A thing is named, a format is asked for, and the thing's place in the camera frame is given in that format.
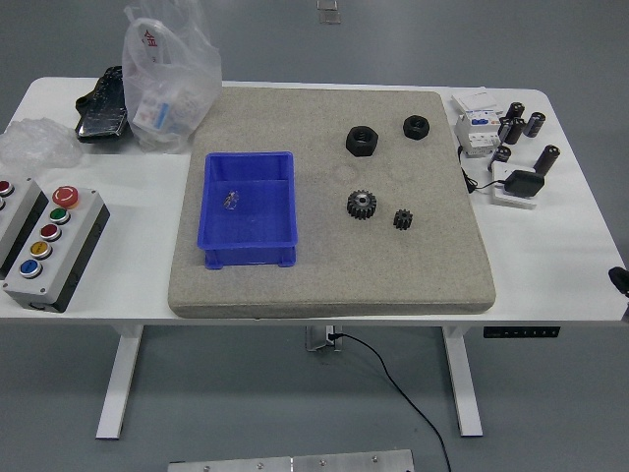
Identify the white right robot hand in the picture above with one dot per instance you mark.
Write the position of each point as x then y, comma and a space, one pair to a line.
621, 279

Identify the small black gear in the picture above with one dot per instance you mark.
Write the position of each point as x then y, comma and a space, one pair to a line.
403, 219

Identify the large black gear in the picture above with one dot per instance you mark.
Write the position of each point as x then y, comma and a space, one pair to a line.
355, 209

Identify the small black hex nut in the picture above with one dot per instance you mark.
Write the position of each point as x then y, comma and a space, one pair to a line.
408, 129

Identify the large black hex nut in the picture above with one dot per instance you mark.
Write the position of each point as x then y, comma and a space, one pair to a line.
350, 142

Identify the blue plastic box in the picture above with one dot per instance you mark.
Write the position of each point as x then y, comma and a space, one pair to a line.
265, 206

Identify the grey five-button control box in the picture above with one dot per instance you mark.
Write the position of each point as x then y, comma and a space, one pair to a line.
49, 275

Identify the grey control box, red button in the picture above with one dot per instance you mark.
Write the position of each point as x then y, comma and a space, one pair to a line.
19, 206

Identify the black table control panel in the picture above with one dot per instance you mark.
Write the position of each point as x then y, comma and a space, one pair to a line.
521, 332

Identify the black power adapter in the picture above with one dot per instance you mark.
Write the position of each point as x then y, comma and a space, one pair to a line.
525, 183

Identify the long black cylindrical capacitor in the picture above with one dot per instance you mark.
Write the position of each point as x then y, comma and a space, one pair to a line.
547, 159

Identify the white table leg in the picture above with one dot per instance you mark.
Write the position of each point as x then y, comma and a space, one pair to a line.
115, 393
467, 403

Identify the white circuit breaker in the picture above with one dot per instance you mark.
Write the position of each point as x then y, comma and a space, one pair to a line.
474, 135

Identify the grey-brown felt mat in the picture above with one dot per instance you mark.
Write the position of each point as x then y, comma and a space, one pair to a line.
245, 290

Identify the silver metal plate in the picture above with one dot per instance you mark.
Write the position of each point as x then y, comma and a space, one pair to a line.
290, 463

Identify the clear floor fixture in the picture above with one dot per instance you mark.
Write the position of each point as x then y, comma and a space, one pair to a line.
328, 14

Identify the small clear packet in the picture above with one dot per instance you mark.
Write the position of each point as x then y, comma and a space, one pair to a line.
230, 199

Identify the white plastic bag with boxes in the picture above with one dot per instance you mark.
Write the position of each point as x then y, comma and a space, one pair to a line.
167, 98

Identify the crumpled clear plastic bag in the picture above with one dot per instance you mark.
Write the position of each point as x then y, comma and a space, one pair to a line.
34, 145

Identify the metal bracket under table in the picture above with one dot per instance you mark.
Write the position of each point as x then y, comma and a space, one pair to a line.
317, 339

